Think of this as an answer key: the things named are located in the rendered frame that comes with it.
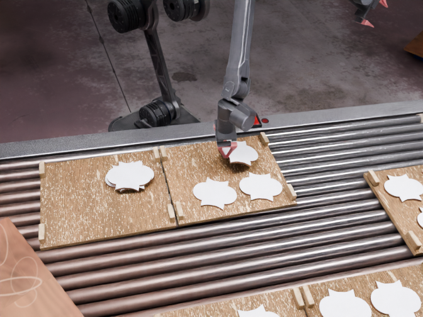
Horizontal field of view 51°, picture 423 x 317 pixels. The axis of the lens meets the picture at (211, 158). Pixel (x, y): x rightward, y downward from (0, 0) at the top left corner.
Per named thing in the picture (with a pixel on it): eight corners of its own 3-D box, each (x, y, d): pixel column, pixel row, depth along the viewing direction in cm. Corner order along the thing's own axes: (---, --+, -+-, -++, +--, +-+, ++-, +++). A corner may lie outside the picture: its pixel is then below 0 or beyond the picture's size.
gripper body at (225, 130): (232, 122, 153) (233, 105, 148) (236, 142, 146) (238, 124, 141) (213, 123, 152) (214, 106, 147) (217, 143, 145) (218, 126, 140)
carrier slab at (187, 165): (158, 151, 165) (158, 148, 164) (262, 137, 175) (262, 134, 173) (179, 227, 142) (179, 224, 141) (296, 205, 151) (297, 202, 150)
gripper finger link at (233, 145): (233, 147, 156) (235, 127, 149) (236, 161, 151) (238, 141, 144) (214, 148, 155) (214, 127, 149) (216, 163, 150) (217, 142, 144)
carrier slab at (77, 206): (41, 167, 155) (39, 164, 154) (157, 152, 165) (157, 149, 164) (40, 251, 132) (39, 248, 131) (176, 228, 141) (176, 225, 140)
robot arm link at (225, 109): (226, 93, 143) (214, 100, 140) (242, 102, 139) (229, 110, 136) (226, 110, 148) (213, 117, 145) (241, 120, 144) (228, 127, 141)
